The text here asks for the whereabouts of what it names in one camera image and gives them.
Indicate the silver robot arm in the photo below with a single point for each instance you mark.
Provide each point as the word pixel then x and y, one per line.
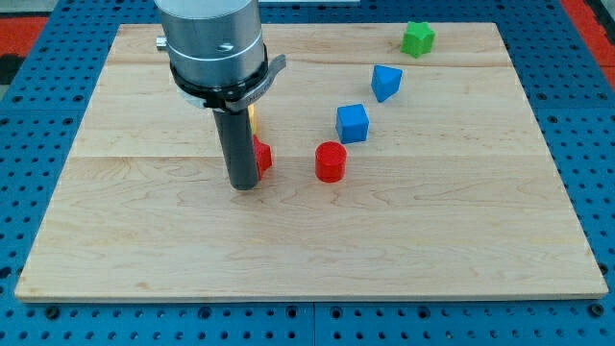
pixel 213 43

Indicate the red cylinder block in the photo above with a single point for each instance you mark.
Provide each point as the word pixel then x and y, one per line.
pixel 330 161

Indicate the red star block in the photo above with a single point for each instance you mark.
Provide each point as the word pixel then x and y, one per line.
pixel 263 155

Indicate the blue cube block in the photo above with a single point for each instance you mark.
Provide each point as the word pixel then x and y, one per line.
pixel 352 123

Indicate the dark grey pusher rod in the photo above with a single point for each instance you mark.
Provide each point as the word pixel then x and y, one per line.
pixel 236 139

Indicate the wooden board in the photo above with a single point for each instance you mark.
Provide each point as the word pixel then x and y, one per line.
pixel 453 196

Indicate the yellow block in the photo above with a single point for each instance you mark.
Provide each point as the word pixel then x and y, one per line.
pixel 253 119

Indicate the blue triangle block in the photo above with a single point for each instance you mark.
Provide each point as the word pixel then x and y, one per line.
pixel 385 81

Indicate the green star block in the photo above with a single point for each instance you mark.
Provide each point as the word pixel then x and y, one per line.
pixel 417 39

